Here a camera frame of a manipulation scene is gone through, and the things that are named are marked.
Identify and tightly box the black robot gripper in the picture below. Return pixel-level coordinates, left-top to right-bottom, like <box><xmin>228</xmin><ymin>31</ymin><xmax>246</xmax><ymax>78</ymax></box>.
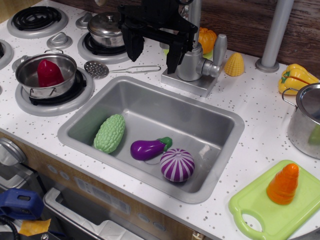
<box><xmin>117</xmin><ymin>0</ymin><xmax>198</xmax><ymax>74</ymax></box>

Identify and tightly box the silver toy faucet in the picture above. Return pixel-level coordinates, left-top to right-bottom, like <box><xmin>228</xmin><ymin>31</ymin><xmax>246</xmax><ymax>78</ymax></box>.
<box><xmin>160</xmin><ymin>0</ymin><xmax>228</xmax><ymax>98</ymax></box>

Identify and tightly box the orange toy pumpkin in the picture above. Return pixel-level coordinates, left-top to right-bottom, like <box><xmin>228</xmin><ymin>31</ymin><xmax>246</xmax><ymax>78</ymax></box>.
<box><xmin>198</xmin><ymin>27</ymin><xmax>217</xmax><ymax>54</ymax></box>

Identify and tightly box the steel pot with lid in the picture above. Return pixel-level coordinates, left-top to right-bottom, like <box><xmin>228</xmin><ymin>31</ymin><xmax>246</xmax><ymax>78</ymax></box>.
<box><xmin>87</xmin><ymin>12</ymin><xmax>125</xmax><ymax>48</ymax></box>

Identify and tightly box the middle stove burner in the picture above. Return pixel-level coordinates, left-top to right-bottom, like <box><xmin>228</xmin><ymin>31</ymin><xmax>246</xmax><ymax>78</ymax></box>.
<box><xmin>77</xmin><ymin>31</ymin><xmax>133</xmax><ymax>65</ymax></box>

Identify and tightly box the stove burner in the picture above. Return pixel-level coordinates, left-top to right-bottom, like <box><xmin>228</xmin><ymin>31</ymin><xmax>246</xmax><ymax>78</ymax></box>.
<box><xmin>77</xmin><ymin>31</ymin><xmax>133</xmax><ymax>65</ymax></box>
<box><xmin>7</xmin><ymin>6</ymin><xmax>69</xmax><ymax>39</ymax></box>
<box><xmin>0</xmin><ymin>39</ymin><xmax>14</xmax><ymax>70</ymax></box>
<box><xmin>15</xmin><ymin>68</ymin><xmax>95</xmax><ymax>117</ymax></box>

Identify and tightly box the grey stove knob rear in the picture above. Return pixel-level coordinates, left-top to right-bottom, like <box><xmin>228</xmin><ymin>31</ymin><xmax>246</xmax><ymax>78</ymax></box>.
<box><xmin>75</xmin><ymin>12</ymin><xmax>93</xmax><ymax>30</ymax></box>

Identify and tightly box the grey stove knob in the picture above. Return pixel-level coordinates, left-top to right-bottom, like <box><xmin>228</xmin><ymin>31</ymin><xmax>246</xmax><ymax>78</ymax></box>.
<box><xmin>11</xmin><ymin>55</ymin><xmax>30</xmax><ymax>72</ymax></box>
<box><xmin>46</xmin><ymin>32</ymin><xmax>73</xmax><ymax>50</ymax></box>
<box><xmin>75</xmin><ymin>12</ymin><xmax>93</xmax><ymax>30</ymax></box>

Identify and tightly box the yellow toy corn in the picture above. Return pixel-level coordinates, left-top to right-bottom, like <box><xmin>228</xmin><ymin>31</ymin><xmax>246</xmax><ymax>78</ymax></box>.
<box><xmin>224</xmin><ymin>52</ymin><xmax>245</xmax><ymax>77</ymax></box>

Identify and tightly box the front left stove burner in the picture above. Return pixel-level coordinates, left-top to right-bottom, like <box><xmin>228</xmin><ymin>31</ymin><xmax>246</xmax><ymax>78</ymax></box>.
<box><xmin>15</xmin><ymin>68</ymin><xmax>95</xmax><ymax>117</ymax></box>

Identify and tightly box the green toy bitter gourd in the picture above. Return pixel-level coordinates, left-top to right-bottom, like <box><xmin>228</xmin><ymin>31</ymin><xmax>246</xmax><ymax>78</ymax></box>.
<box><xmin>93</xmin><ymin>114</ymin><xmax>126</xmax><ymax>154</ymax></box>

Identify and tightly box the grey toy sink basin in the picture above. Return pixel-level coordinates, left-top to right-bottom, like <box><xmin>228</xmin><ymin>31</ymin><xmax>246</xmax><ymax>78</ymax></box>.
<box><xmin>57</xmin><ymin>76</ymin><xmax>245</xmax><ymax>204</ymax></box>

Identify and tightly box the purple toy eggplant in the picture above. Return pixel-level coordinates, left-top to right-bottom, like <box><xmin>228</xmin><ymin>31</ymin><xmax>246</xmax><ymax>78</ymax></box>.
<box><xmin>130</xmin><ymin>137</ymin><xmax>173</xmax><ymax>161</ymax></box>

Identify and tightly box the red toy pepper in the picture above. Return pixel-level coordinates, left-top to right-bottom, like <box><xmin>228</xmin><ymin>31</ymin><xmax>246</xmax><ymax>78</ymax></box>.
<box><xmin>37</xmin><ymin>59</ymin><xmax>64</xmax><ymax>88</ymax></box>

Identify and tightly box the grey support pole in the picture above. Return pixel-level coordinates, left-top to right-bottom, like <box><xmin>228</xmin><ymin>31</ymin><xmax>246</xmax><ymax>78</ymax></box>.
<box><xmin>255</xmin><ymin>0</ymin><xmax>294</xmax><ymax>73</ymax></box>

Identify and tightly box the purple striped toy onion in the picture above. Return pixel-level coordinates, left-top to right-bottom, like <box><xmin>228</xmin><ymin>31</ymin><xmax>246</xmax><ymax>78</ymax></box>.
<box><xmin>160</xmin><ymin>148</ymin><xmax>195</xmax><ymax>183</ymax></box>

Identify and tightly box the back left stove burner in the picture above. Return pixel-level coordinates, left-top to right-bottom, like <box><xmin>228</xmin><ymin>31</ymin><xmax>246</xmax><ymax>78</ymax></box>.
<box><xmin>7</xmin><ymin>6</ymin><xmax>69</xmax><ymax>39</ymax></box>

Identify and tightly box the grey stove knob left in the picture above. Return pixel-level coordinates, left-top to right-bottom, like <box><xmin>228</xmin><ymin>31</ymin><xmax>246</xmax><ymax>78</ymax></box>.
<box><xmin>11</xmin><ymin>55</ymin><xmax>30</xmax><ymax>72</ymax></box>

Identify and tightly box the yellow toy bell pepper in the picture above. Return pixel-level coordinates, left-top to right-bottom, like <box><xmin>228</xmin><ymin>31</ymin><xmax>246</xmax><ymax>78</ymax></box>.
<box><xmin>278</xmin><ymin>63</ymin><xmax>320</xmax><ymax>95</ymax></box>

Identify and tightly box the far left stove burner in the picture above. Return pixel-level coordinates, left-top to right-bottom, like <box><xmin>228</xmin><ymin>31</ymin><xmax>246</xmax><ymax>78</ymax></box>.
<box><xmin>0</xmin><ymin>39</ymin><xmax>14</xmax><ymax>70</ymax></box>

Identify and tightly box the large steel pot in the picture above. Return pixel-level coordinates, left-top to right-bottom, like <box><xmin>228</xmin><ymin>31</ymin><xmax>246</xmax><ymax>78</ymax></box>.
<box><xmin>282</xmin><ymin>83</ymin><xmax>320</xmax><ymax>159</ymax></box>

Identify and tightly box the orange toy carrot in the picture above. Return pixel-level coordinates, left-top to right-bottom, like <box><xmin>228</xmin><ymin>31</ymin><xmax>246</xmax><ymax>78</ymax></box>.
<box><xmin>266</xmin><ymin>163</ymin><xmax>300</xmax><ymax>205</ymax></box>

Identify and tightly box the blue clamp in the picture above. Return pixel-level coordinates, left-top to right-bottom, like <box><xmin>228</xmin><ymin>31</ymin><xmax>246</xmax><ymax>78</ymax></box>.
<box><xmin>0</xmin><ymin>188</ymin><xmax>44</xmax><ymax>220</ymax></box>

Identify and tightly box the green toy cutting board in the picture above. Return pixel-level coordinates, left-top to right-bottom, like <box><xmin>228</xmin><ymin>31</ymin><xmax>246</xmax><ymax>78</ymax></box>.
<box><xmin>228</xmin><ymin>160</ymin><xmax>320</xmax><ymax>240</ymax></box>

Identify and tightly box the steel pot with handles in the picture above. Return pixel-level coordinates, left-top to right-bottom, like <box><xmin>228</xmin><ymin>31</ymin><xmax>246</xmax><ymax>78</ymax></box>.
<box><xmin>15</xmin><ymin>51</ymin><xmax>77</xmax><ymax>99</ymax></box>

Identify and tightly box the grey oven door handle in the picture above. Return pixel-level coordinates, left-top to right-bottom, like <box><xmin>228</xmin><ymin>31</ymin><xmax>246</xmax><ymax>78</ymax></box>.
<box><xmin>43</xmin><ymin>188</ymin><xmax>141</xmax><ymax>240</ymax></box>

